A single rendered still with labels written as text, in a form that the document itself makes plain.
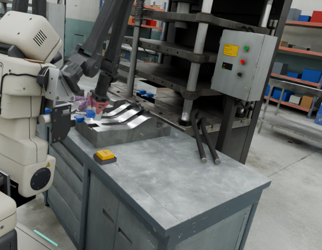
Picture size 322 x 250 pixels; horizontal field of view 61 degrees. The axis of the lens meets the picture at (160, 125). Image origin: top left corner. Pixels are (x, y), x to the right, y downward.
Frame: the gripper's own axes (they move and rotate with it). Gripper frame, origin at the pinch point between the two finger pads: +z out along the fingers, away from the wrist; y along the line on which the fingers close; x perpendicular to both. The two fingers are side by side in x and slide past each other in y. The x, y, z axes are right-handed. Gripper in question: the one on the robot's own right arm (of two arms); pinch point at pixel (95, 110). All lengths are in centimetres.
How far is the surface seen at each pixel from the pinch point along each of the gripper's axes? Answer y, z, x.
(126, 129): -8.8, 5.8, -15.9
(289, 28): 260, -154, -648
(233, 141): -4, 19, -137
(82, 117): 8.7, 8.2, 1.1
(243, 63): -19, -45, -79
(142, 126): -8.7, 4.2, -26.3
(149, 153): -24.6, 11.3, -22.4
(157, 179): -46.8, 10.3, -9.4
